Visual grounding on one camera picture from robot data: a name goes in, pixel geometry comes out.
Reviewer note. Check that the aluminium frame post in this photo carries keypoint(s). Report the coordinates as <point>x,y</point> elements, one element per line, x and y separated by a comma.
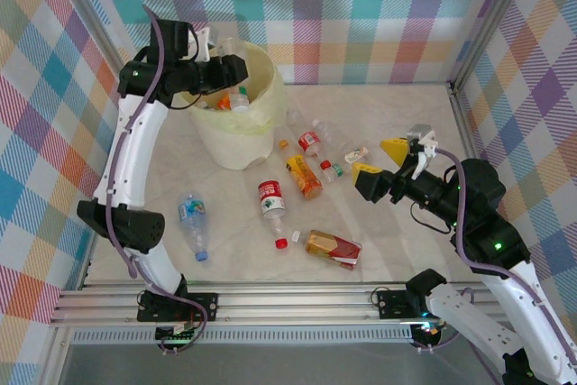
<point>490,20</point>
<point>95,20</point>

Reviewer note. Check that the aluminium frame leg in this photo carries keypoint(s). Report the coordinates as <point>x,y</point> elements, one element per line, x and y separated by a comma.
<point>53,358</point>

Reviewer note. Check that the red gold tea bottle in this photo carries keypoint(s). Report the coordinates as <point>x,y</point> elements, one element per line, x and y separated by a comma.
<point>333,247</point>

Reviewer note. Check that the clear bottle white cap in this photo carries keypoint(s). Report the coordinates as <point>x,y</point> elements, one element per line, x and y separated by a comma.
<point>333,134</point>

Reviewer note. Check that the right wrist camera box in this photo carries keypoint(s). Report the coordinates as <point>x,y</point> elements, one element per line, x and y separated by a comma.
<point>421,137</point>

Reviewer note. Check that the small clear green label bottle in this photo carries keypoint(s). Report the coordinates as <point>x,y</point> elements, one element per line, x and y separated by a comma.
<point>240,100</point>

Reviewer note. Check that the yellow orange juice bottle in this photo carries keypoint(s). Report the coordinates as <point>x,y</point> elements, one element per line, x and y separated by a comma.
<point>304,175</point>

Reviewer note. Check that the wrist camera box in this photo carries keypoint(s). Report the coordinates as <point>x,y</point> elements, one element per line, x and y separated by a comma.
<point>421,137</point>
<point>203,44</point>

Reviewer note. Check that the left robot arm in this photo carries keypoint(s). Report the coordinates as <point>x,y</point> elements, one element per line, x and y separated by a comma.
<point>130,155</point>

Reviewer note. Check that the clear bottle blue cap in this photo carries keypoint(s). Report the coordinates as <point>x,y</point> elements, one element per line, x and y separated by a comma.
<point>194,222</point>

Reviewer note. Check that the white textured waste bin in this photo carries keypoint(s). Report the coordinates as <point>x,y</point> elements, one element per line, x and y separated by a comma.
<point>234,150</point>

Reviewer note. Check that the small bottle red cap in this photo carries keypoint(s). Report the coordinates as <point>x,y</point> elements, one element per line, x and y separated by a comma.
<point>331,172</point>

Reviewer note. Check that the small white drink bottle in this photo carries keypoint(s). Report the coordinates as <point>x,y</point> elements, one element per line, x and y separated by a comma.
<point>357,155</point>

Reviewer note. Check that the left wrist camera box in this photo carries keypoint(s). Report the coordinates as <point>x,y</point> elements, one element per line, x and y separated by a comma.
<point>203,44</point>

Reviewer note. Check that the red white label bottle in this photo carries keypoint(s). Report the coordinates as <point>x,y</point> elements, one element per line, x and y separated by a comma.
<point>270,198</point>

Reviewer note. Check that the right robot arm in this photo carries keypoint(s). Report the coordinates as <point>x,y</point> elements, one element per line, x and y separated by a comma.
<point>518,304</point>

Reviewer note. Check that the controller circuit board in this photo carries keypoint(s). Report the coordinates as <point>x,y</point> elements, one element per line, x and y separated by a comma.
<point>428,334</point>
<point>176,335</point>

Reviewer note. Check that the red label clear bottle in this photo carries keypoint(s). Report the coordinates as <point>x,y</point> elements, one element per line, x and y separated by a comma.
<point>309,140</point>

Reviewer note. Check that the aluminium side rail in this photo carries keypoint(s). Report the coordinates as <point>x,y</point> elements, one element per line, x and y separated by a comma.
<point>88,268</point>
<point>469,132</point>

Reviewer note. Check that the clear unlabelled bottle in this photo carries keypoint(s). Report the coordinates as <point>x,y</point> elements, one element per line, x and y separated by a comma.
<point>294,119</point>

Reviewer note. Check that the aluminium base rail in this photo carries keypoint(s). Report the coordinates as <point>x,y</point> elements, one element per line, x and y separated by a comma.
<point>293,301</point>

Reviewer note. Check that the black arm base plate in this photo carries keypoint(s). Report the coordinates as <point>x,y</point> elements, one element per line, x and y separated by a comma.
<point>153,310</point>
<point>392,304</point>

